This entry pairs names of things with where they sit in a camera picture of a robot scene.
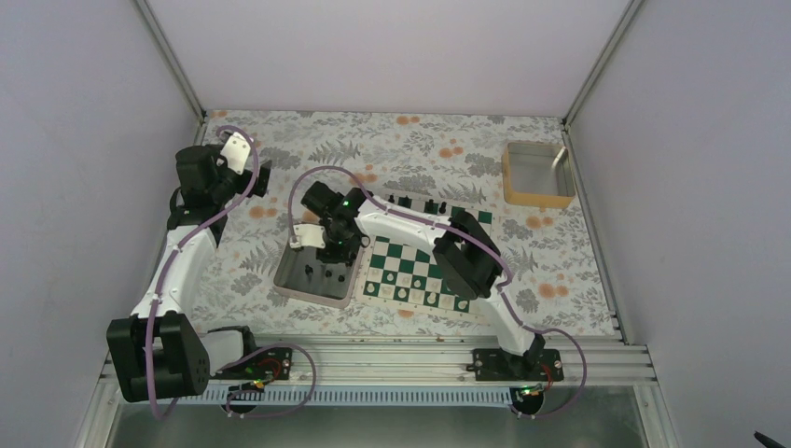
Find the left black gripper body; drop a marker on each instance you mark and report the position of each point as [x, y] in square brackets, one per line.
[221, 191]

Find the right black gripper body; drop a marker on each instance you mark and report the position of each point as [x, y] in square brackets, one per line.
[341, 253]

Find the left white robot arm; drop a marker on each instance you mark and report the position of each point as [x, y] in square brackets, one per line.
[156, 352]

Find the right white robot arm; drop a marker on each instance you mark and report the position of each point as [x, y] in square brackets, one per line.
[468, 260]

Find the black knight on board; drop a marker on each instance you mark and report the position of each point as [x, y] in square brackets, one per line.
[405, 201]

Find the pink metal tray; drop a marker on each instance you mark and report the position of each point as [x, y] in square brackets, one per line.
[322, 287]

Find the green white chessboard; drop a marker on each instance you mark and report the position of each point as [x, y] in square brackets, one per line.
[392, 265]

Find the yellow metal tray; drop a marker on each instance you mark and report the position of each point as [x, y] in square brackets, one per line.
[538, 175]

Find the floral tablecloth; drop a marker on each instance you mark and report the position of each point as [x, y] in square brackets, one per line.
[451, 158]

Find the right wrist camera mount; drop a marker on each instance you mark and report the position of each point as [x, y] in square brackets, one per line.
[307, 235]

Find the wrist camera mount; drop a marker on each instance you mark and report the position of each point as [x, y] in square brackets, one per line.
[235, 152]
[307, 235]

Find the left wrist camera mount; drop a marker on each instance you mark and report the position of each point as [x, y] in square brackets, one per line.
[235, 152]

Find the left aluminium corner post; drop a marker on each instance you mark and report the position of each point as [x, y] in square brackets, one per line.
[168, 54]

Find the aluminium corner post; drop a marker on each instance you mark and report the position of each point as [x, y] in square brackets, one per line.
[168, 54]
[622, 27]

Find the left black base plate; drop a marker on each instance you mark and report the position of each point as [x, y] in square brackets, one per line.
[272, 365]

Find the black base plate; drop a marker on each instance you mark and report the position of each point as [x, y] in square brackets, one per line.
[494, 365]
[272, 365]

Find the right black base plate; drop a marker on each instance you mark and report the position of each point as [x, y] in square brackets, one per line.
[494, 365]

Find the aluminium rail frame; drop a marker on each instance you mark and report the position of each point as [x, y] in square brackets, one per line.
[405, 391]

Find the right aluminium corner post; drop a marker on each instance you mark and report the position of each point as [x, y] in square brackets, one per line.
[622, 27]

